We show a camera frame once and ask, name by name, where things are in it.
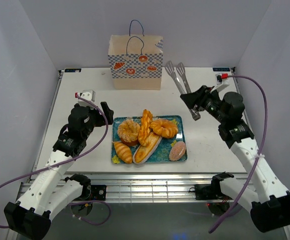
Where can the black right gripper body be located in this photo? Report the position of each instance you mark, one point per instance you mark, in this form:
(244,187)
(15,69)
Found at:
(211,104)

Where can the metal tongs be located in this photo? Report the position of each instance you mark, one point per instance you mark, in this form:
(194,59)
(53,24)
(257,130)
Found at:
(178,76)

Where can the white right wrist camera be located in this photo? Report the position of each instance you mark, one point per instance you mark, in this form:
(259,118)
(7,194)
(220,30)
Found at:
(222,82)

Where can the striped croissant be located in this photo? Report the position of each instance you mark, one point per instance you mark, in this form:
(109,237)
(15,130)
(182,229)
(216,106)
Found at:
(123,152)

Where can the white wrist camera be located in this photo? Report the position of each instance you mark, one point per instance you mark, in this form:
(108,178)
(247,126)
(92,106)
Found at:
(88,95)
(222,82)

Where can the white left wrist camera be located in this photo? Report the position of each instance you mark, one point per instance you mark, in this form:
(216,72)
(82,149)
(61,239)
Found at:
(88,95)

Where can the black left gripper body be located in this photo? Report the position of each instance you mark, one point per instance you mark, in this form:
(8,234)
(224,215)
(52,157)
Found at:
(96,120)

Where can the pink sugared bun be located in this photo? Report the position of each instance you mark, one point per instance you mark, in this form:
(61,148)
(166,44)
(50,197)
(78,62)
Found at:
(177,151)

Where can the sugared round bun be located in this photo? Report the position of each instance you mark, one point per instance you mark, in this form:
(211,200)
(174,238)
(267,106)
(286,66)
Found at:
(128,132)

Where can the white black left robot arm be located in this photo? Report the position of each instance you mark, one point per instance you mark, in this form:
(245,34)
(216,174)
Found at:
(32,214)

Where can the twisted bread stick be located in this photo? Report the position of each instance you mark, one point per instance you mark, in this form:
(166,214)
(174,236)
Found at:
(144,131)

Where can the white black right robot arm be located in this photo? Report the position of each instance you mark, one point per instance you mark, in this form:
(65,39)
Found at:
(269,204)

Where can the twisted ring doughnut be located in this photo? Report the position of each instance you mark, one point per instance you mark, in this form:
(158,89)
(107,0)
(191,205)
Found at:
(164,128)

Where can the aluminium frame rail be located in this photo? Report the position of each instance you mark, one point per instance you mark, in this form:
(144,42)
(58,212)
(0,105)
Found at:
(149,188)

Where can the flat baguette bread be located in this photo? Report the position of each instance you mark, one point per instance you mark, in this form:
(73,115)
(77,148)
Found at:
(143,153)

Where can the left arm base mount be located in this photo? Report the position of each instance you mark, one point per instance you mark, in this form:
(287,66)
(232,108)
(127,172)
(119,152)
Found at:
(98,192)

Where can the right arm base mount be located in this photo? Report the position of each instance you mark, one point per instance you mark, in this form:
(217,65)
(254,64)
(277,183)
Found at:
(203,192)

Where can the checkered paper bag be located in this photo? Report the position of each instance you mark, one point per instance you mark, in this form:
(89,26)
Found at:
(136,61)

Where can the teal floral tray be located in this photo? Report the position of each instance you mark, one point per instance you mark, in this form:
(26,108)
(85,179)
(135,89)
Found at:
(161,154)

